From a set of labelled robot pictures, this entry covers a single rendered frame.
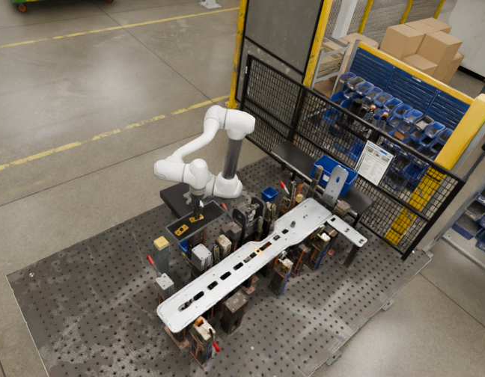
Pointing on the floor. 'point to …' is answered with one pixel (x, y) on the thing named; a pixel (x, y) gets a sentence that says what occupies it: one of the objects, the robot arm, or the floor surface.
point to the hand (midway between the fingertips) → (196, 214)
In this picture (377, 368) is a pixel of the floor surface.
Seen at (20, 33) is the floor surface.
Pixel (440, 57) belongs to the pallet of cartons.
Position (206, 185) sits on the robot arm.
